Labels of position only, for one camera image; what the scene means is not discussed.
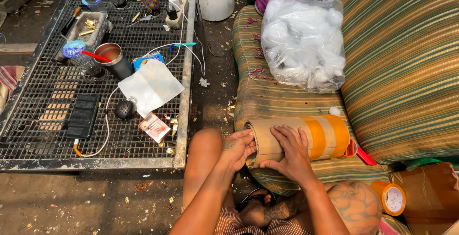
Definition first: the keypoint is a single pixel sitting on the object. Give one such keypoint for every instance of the person's left hand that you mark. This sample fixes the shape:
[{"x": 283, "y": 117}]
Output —
[{"x": 236, "y": 150}]

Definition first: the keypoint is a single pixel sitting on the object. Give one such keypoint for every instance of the person's right hand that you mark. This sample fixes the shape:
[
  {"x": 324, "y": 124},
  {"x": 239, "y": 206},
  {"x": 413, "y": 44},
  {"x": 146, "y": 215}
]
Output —
[{"x": 296, "y": 158}]

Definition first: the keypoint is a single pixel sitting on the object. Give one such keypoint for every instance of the person's left fingers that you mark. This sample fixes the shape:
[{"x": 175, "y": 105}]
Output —
[{"x": 248, "y": 141}]

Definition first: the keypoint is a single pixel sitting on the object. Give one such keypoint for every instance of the cardboard roll with orange tape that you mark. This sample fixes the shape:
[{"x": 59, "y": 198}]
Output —
[{"x": 283, "y": 122}]

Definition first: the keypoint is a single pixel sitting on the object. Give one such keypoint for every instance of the person's left leg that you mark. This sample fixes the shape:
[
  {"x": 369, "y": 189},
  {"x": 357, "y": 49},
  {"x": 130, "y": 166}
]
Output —
[{"x": 200, "y": 156}]

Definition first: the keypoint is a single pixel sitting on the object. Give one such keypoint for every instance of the person's leg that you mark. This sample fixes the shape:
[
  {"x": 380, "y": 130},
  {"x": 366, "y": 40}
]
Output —
[
  {"x": 200, "y": 156},
  {"x": 355, "y": 206}
]

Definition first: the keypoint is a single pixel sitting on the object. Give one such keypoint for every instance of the black sandal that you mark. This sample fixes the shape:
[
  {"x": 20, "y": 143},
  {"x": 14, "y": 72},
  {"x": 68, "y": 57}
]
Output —
[{"x": 255, "y": 197}]

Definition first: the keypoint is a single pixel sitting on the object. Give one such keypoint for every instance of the white stuffing scrap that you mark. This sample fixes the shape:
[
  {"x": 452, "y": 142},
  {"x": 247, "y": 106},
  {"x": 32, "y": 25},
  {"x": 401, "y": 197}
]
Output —
[{"x": 204, "y": 82}]

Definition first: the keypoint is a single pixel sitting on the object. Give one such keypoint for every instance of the striped shorts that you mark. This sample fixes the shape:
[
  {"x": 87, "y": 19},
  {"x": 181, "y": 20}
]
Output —
[{"x": 229, "y": 226}]

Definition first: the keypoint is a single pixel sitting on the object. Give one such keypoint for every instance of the small white stuffing tuft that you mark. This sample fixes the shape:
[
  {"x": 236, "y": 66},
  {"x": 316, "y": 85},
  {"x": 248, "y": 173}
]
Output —
[{"x": 334, "y": 111}]

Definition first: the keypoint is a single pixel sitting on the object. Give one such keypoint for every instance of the red and white packet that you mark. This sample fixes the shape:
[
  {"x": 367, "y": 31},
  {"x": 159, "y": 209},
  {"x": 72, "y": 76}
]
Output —
[{"x": 155, "y": 127}]

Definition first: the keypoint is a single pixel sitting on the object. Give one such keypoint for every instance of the white paper sheet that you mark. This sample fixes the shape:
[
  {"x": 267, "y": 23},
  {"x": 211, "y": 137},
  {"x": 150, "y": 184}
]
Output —
[{"x": 150, "y": 86}]

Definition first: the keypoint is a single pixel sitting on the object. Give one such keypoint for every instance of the clear bag of white stuffing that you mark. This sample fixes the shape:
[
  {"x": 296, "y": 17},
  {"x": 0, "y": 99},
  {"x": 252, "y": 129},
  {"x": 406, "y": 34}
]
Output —
[{"x": 303, "y": 37}]

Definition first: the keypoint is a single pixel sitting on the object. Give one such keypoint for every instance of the person's right leg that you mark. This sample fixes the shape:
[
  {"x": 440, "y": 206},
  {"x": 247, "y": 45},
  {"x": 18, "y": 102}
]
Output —
[{"x": 355, "y": 206}]

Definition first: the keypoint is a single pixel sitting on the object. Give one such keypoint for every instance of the black round speaker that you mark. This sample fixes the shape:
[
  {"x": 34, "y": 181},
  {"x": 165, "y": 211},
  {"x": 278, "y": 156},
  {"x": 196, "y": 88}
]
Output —
[{"x": 125, "y": 110}]

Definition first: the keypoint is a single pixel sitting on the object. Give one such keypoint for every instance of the blue packet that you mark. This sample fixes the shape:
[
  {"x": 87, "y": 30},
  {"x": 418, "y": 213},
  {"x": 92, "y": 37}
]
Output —
[{"x": 147, "y": 60}]

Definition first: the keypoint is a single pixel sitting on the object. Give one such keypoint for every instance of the white power strip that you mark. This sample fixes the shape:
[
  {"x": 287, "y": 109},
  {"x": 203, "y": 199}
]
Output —
[{"x": 177, "y": 20}]

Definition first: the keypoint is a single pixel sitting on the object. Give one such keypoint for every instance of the black plug adapter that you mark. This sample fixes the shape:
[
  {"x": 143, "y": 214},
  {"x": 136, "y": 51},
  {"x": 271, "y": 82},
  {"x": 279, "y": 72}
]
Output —
[{"x": 172, "y": 12}]

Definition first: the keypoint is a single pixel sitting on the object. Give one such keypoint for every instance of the steel tumbler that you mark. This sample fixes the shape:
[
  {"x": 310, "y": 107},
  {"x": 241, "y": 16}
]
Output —
[{"x": 116, "y": 63}]

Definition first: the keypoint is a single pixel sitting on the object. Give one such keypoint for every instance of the white charger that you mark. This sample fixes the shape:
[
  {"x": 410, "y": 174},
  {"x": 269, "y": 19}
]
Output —
[{"x": 175, "y": 2}]

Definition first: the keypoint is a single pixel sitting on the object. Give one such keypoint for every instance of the black phone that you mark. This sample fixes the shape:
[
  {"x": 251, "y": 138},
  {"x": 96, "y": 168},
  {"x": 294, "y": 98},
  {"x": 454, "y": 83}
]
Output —
[{"x": 83, "y": 116}]

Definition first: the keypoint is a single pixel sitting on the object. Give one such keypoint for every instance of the gold lighter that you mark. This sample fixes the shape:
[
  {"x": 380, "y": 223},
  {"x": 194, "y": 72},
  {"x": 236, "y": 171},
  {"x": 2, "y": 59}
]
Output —
[{"x": 136, "y": 16}]

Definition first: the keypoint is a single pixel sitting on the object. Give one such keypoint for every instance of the colourful dotted glass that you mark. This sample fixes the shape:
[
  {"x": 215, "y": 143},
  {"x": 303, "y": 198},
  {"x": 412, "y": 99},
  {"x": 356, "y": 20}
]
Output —
[{"x": 151, "y": 2}]

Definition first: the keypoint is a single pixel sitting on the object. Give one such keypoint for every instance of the green and yellow striped sofa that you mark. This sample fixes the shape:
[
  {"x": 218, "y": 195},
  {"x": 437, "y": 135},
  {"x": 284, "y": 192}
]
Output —
[{"x": 401, "y": 66}]

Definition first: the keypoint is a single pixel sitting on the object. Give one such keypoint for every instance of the red straw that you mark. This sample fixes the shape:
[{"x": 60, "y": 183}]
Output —
[{"x": 96, "y": 56}]

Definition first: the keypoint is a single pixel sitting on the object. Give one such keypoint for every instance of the green cloth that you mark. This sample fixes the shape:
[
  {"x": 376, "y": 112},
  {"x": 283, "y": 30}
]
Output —
[{"x": 426, "y": 162}]

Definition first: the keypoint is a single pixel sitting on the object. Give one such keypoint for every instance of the glass mug with blue lid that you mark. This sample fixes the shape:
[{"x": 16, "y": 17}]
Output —
[{"x": 84, "y": 66}]

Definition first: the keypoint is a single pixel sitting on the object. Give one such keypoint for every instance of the brown cardboard box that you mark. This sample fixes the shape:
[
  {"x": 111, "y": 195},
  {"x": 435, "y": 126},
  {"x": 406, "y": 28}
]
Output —
[{"x": 430, "y": 195}]

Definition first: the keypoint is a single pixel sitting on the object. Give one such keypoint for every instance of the grey tray with gold pieces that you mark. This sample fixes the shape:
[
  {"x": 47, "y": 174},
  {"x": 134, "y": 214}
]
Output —
[{"x": 88, "y": 30}]

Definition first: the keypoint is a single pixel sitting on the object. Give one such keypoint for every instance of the metal grid table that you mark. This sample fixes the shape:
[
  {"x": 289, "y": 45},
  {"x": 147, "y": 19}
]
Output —
[{"x": 43, "y": 84}]

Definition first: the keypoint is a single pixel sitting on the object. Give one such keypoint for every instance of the black stick with orange tip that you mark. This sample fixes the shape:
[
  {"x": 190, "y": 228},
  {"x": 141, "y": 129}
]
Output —
[{"x": 66, "y": 30}]

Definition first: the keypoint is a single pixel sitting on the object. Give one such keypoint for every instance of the red striped cloth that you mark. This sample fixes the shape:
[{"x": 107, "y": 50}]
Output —
[{"x": 9, "y": 84}]

